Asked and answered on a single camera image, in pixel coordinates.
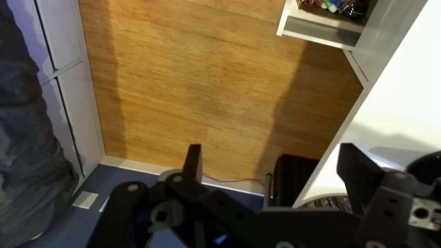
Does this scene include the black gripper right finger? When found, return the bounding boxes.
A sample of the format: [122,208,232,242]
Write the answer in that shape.
[337,142,386,207]

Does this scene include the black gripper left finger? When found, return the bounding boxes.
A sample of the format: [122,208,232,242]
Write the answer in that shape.
[182,143,204,183]

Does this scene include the black bin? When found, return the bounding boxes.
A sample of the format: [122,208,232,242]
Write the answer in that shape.
[265,153,321,208]

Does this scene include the gray floor plate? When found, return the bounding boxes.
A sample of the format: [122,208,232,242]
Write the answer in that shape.
[71,190,101,211]

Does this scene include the white storage cabinet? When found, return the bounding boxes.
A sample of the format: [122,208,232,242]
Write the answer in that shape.
[7,0,106,179]

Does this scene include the person legs in jeans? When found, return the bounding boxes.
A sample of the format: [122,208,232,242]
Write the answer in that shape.
[0,0,80,248]

